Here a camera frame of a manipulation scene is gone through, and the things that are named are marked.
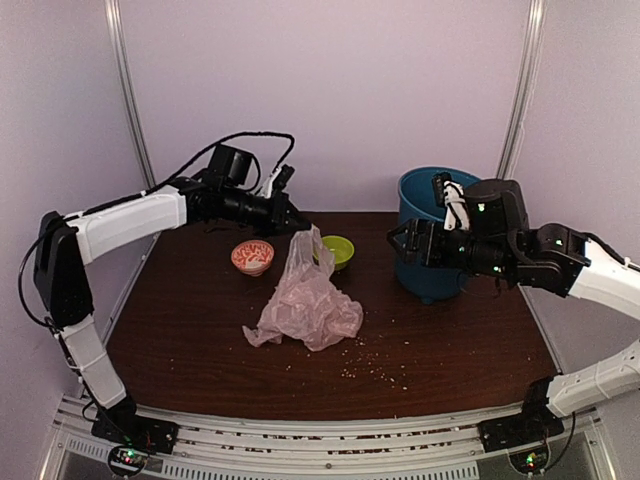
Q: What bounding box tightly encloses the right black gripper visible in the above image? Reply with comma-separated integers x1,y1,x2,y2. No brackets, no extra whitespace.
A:
387,217,517,281

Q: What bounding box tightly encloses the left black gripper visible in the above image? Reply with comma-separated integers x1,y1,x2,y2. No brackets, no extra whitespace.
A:
221,186,311,238

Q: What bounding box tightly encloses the pink plastic trash bag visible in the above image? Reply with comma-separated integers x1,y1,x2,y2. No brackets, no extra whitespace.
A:
242,226,364,352

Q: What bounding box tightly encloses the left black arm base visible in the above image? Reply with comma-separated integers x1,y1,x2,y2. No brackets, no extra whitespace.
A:
91,413,179,478

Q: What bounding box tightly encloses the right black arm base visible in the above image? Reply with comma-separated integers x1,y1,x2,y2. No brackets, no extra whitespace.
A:
478,377,564,477

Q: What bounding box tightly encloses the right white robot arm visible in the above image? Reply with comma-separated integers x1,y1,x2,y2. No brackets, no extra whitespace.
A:
387,219,639,442

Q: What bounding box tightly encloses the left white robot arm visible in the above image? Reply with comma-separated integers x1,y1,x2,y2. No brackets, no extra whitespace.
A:
25,177,311,444

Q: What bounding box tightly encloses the blue plastic trash bin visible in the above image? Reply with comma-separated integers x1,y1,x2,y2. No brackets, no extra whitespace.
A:
394,167,479,305

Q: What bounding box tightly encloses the green plastic bowl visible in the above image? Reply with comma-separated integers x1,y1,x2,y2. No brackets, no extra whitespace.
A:
322,235,355,272

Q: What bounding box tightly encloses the red patterned white bowl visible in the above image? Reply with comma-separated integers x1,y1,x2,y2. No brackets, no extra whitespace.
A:
231,240,275,277

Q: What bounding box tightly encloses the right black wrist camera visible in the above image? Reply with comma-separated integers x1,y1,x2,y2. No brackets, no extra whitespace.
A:
432,172,471,231

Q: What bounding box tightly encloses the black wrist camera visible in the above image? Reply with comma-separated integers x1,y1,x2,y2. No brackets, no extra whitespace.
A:
432,172,471,231
203,144,257,188

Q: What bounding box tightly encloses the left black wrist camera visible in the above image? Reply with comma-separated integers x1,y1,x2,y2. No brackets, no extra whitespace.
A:
203,144,257,188

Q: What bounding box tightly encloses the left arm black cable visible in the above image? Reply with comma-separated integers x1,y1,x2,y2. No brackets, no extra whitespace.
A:
17,131,296,326

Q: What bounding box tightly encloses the right aluminium frame post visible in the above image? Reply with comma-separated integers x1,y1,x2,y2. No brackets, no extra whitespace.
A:
496,0,547,179

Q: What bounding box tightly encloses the aluminium frame post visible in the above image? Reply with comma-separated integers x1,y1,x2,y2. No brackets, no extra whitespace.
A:
104,0,156,188
496,0,547,179

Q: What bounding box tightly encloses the aluminium front rail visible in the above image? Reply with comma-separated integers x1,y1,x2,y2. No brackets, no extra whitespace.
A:
39,397,617,479

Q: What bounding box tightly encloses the left aluminium frame post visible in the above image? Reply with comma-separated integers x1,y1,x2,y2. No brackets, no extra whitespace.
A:
104,0,156,188

